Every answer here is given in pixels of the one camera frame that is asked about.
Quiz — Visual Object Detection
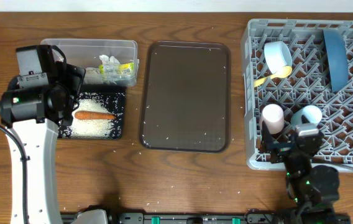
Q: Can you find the pink plastic cup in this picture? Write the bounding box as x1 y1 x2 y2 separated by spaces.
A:
259 104 285 134

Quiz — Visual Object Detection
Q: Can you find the white tissue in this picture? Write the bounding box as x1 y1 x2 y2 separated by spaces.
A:
83 55 121 85

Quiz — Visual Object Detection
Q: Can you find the light blue plastic cup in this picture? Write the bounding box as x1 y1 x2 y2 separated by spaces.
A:
290 105 323 129

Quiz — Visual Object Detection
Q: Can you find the orange carrot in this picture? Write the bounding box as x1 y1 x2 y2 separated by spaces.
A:
75 111 116 120

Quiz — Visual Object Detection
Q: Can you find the white rice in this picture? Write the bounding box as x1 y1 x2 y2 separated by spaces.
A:
58 93 124 139

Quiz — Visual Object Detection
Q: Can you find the yellow plastic spoon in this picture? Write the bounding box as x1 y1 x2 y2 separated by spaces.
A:
254 65 292 87

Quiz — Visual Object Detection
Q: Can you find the light blue bowl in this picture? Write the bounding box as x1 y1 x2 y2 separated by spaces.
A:
264 41 292 74

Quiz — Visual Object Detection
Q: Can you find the dark blue plate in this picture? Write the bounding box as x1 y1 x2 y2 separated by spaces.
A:
323 29 349 92

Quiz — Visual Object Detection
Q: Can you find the yellow snack wrapper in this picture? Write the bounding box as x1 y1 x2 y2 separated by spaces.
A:
99 63 134 76

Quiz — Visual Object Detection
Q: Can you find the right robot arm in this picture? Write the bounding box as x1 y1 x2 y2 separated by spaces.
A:
260 123 351 224

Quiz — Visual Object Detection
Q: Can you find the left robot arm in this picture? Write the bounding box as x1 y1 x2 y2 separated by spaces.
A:
0 45 86 223

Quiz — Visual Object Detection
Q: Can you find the grey dishwasher rack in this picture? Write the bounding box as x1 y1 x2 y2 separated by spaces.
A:
241 19 353 172

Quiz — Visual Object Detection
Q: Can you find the clear plastic bin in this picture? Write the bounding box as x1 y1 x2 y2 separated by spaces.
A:
41 39 139 86

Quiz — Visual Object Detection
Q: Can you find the black rectangular tray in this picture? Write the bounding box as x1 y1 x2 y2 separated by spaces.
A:
57 84 127 140

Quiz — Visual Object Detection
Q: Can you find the dark brown serving tray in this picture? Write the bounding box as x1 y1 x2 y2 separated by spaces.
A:
139 41 231 153

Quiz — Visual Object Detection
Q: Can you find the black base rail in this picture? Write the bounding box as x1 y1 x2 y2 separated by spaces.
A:
60 212 351 224

